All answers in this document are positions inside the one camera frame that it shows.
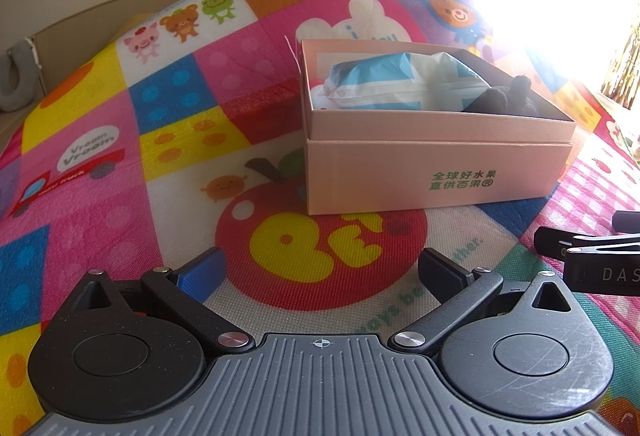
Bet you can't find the black plush toy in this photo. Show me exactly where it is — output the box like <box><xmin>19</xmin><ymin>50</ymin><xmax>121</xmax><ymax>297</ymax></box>
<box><xmin>465</xmin><ymin>75</ymin><xmax>544</xmax><ymax>117</ymax></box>

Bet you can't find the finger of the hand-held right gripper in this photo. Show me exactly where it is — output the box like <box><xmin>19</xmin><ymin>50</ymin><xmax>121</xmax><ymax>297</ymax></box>
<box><xmin>533</xmin><ymin>225</ymin><xmax>640</xmax><ymax>262</ymax></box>
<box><xmin>612</xmin><ymin>210</ymin><xmax>640</xmax><ymax>235</ymax></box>

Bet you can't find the blue wet cotton pack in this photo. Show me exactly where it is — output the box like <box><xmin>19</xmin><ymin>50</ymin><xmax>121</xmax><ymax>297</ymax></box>
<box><xmin>310</xmin><ymin>51</ymin><xmax>494</xmax><ymax>113</ymax></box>

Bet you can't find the yellow cushion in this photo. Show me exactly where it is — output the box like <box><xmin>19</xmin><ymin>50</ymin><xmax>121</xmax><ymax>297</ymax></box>
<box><xmin>112</xmin><ymin>11</ymin><xmax>167</xmax><ymax>43</ymax></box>

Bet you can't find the grey neck pillow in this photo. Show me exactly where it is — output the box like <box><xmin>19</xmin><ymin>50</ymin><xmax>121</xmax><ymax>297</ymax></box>
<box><xmin>0</xmin><ymin>38</ymin><xmax>40</xmax><ymax>113</ymax></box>

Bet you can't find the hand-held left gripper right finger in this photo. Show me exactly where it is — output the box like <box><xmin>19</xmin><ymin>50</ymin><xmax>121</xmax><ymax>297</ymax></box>
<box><xmin>390</xmin><ymin>247</ymin><xmax>579</xmax><ymax>355</ymax></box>

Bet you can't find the pink cardboard box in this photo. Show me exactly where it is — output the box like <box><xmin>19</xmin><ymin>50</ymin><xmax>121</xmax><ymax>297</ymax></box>
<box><xmin>300</xmin><ymin>38</ymin><xmax>578</xmax><ymax>217</ymax></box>

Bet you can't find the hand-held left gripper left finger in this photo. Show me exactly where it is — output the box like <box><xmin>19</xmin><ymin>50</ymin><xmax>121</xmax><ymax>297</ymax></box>
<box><xmin>63</xmin><ymin>246</ymin><xmax>256</xmax><ymax>354</ymax></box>

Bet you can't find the colourful cartoon play mat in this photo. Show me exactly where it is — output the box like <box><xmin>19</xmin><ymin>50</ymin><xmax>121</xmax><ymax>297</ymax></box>
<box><xmin>0</xmin><ymin>0</ymin><xmax>640</xmax><ymax>436</ymax></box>

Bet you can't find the green plant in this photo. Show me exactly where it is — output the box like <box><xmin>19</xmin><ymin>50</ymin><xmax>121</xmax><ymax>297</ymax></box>
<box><xmin>602</xmin><ymin>16</ymin><xmax>640</xmax><ymax>108</ymax></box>

